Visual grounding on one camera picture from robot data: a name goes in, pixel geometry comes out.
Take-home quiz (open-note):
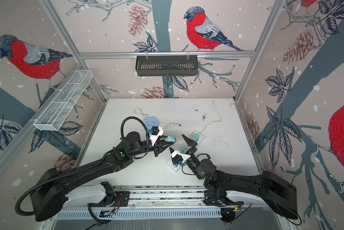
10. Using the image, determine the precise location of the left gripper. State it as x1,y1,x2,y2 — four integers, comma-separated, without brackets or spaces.
130,135,173,158

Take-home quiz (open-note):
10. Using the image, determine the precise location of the teal plug adapter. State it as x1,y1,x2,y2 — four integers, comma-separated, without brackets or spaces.
192,133,199,142
165,136,176,143
181,147,188,154

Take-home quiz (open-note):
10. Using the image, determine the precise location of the blue square power socket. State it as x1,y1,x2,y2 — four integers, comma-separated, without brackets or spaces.
143,117,159,129

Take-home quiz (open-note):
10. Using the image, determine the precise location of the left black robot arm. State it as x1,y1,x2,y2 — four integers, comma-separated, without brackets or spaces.
15,117,176,222

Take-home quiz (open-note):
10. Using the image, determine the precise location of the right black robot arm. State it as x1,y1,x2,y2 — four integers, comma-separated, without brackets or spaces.
169,136,301,223

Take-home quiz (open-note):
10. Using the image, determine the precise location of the white colourful power strip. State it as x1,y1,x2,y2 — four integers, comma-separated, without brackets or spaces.
166,131,205,172

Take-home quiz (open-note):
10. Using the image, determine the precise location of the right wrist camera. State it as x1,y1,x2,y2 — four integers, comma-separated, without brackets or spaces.
172,151,190,167

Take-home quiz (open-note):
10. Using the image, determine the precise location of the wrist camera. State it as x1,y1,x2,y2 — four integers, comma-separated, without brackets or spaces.
172,151,190,167
148,126,163,146

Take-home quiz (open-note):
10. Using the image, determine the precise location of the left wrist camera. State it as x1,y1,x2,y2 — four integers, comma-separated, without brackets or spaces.
148,126,163,146

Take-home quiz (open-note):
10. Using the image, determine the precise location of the blue socket white cable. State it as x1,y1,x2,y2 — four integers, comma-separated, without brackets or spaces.
133,107,150,119

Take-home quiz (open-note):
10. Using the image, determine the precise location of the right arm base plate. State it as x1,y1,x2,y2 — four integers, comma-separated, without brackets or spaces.
203,190,244,208

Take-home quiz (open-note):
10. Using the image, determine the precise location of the white power strip cable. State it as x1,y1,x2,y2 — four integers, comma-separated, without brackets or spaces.
199,99,236,134

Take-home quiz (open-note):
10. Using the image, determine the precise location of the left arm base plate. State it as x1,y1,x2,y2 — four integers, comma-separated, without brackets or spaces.
88,182,130,208

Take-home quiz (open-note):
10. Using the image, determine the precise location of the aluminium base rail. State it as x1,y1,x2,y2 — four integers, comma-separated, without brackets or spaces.
47,185,287,210

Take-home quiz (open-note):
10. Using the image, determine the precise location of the white wire mesh shelf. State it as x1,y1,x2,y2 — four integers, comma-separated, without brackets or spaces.
34,70,93,131

